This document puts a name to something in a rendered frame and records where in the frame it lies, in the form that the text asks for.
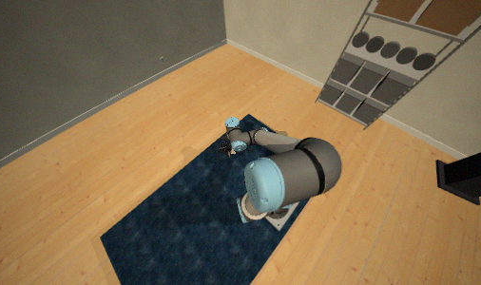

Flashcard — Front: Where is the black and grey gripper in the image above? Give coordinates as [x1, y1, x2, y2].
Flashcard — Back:
[228, 142, 236, 157]

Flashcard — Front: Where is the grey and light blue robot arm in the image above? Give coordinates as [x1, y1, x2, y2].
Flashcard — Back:
[221, 117, 342, 223]

